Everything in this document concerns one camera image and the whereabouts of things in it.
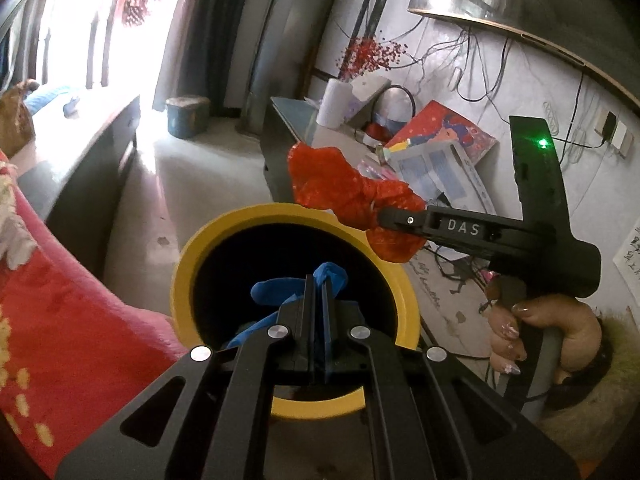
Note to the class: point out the grey coffee table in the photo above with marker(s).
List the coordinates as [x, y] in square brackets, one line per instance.
[75, 160]

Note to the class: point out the red plastic wrapper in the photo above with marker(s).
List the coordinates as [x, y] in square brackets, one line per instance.
[330, 180]

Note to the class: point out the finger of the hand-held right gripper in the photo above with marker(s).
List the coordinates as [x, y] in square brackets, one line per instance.
[400, 219]

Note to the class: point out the brown paper bag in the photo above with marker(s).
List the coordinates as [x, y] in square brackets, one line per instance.
[17, 115]

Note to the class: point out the white power strip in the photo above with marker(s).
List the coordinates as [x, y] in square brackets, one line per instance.
[551, 119]

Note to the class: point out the glass balcony door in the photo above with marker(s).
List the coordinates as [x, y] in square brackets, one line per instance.
[75, 35]

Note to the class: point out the white blue flat carton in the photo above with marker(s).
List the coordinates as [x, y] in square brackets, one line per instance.
[440, 170]

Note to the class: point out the small dark object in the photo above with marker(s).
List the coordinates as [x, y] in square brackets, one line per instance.
[71, 107]

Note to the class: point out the wall socket with charger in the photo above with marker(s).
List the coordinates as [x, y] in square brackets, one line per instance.
[612, 132]

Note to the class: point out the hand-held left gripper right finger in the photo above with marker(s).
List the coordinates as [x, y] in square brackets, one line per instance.
[327, 330]

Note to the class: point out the blue storage box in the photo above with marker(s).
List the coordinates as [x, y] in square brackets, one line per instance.
[186, 117]

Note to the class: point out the grey curtain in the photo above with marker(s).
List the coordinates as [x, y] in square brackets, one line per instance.
[190, 35]

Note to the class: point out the white paper roll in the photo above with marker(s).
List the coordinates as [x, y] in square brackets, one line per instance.
[334, 105]

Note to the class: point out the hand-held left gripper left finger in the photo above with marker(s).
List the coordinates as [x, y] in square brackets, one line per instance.
[300, 330]

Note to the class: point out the red berry branches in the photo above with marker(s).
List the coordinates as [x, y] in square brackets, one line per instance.
[372, 55]

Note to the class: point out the yellow trash bin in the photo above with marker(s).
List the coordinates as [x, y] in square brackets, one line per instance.
[200, 245]

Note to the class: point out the person's right forearm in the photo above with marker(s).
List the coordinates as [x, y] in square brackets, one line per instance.
[600, 410]

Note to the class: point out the red floral blanket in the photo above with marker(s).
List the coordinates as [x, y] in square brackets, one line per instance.
[75, 310]

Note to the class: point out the paper sheet with writing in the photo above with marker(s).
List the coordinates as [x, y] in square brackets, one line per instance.
[630, 255]

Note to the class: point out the blue glove scrap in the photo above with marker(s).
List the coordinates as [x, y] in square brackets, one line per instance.
[270, 290]

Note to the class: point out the person's right hand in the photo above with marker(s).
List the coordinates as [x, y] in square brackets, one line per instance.
[560, 317]

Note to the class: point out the silver standing air conditioner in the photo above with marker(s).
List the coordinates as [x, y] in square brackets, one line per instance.
[280, 60]

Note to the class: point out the white box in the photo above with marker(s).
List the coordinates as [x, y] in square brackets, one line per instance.
[370, 91]

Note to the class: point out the red picture book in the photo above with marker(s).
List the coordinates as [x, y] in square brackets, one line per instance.
[450, 130]

